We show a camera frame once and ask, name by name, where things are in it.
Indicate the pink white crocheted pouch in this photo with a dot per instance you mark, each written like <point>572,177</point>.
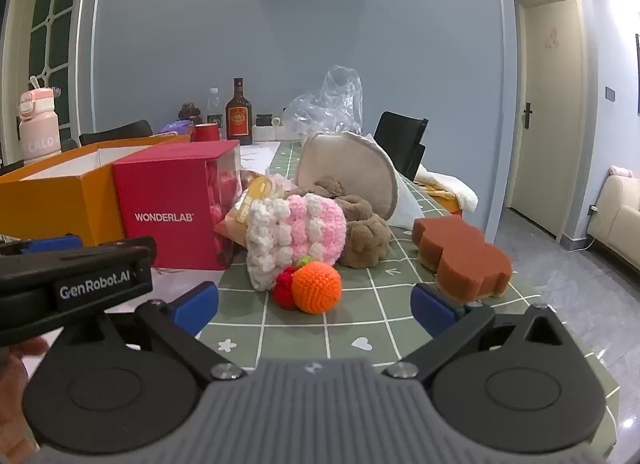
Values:
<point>300,229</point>

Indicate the red cup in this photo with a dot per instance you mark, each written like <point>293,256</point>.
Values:
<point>206,133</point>

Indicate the cream door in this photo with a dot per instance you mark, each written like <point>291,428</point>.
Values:
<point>550,118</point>

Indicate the cream sofa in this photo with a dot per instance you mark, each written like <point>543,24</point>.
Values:
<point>620,214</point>

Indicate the clear plastic bag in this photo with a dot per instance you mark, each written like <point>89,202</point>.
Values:
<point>325,108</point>

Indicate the white yellow cloth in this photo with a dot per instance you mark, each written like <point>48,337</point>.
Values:
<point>450,183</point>

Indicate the beige round cloth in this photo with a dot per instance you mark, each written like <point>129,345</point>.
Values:
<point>340,158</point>

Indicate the person's left hand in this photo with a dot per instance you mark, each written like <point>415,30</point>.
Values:
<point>12,379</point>

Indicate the yellow snack packet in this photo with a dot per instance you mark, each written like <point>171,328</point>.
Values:
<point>250,204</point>

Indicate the brown liquor bottle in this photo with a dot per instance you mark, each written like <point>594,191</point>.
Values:
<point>238,118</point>

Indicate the crocheted orange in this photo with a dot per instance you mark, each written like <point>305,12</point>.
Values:
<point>315,289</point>

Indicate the crocheted red strawberry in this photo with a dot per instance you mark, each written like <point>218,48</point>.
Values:
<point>282,289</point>

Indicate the orange cardboard box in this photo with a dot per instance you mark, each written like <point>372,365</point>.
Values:
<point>50,204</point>

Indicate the black chair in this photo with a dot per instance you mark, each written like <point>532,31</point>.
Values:
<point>120,131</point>
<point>400,138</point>

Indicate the pink water bottle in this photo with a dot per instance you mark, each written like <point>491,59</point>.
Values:
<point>40,143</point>

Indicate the red cardboard box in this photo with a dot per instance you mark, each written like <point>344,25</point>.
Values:
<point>165,194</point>

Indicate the grey wall switch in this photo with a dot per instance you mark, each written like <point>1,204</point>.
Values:
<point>610,94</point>

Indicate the brown sponge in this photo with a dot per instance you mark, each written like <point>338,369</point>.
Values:
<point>460,254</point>

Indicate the brown figurine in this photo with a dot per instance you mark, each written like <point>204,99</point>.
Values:
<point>190,112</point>

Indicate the brown plush toy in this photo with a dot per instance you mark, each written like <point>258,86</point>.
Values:
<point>362,239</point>

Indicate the purple packet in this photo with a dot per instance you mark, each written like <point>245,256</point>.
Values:
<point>175,127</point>

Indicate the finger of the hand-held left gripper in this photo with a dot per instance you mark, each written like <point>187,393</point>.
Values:
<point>55,244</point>

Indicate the glass panel door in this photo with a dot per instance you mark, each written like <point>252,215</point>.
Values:
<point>45,18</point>

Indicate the clear water bottle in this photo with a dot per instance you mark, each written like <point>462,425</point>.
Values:
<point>214,106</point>

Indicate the dark small jar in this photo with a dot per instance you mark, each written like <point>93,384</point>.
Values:
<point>263,119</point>

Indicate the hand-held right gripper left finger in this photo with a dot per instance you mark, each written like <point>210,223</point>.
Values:
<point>197,306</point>

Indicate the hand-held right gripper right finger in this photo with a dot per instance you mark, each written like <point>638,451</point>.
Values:
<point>430,306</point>

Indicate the green checked tablecloth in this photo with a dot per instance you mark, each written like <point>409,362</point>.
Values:
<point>350,324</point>

